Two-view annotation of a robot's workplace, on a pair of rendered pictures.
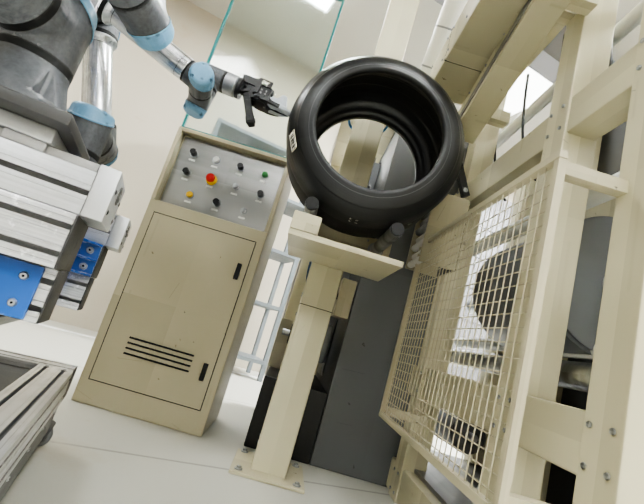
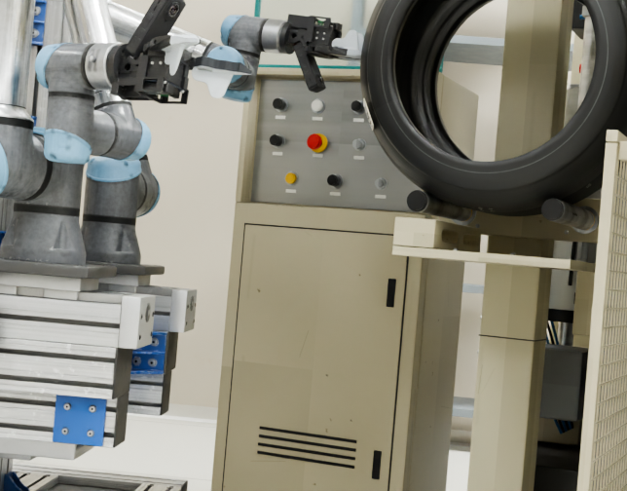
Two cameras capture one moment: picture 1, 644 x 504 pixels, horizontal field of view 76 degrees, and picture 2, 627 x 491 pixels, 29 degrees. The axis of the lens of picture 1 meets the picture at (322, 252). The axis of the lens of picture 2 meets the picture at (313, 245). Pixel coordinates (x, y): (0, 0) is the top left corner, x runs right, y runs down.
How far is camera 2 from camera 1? 140 cm
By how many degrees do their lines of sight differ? 27
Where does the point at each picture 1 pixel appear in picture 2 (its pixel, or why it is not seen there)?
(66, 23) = (60, 174)
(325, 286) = (514, 299)
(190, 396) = not seen: outside the picture
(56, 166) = (89, 310)
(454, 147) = (615, 52)
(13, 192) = (65, 343)
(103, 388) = not seen: outside the picture
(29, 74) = (48, 235)
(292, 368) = (488, 441)
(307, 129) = (382, 93)
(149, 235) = (247, 264)
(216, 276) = (360, 308)
